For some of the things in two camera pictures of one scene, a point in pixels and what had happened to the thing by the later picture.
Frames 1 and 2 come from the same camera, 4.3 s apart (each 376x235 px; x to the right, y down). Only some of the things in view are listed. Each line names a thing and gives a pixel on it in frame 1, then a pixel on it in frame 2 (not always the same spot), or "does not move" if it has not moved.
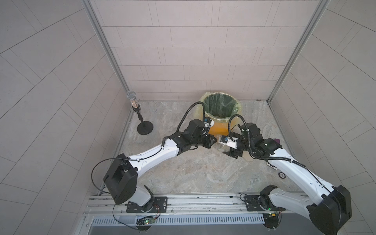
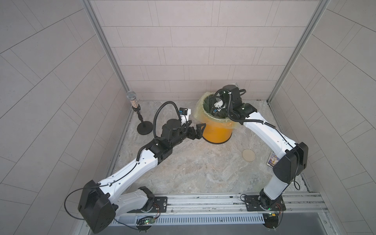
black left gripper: x=208 y=142 to x=191 y=135
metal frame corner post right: x=317 y=13 does not move
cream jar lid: x=246 y=155 does not move
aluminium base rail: x=104 y=210 does not move
